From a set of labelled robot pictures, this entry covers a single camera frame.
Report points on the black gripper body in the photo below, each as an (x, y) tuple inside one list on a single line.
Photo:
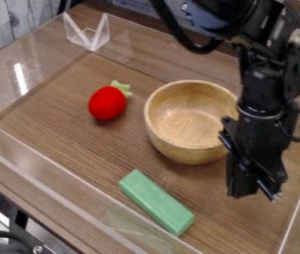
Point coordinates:
[(258, 135)]

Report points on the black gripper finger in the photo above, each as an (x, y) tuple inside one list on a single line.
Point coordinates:
[(269, 182), (240, 178)]

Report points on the red plush strawberry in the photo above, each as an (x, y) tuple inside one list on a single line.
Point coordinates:
[(108, 101)]

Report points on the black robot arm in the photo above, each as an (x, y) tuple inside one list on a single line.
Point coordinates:
[(262, 27)]

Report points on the wooden bowl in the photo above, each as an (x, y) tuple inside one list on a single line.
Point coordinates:
[(183, 113)]

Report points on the green rectangular block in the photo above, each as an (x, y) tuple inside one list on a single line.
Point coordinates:
[(165, 209)]

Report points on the clear acrylic front barrier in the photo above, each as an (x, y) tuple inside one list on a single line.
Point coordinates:
[(87, 218)]

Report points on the clear acrylic corner bracket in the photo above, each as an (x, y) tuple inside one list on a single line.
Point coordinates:
[(88, 38)]

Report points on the black table leg bracket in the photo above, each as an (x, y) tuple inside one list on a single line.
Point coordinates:
[(17, 227)]

